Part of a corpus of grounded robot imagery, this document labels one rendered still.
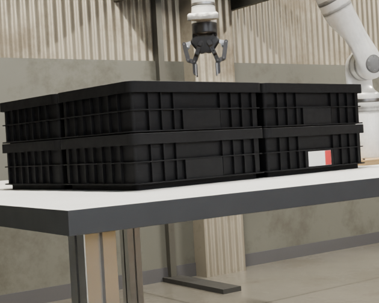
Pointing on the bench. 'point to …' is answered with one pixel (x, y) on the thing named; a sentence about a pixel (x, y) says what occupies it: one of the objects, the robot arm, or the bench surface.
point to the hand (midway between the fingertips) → (206, 71)
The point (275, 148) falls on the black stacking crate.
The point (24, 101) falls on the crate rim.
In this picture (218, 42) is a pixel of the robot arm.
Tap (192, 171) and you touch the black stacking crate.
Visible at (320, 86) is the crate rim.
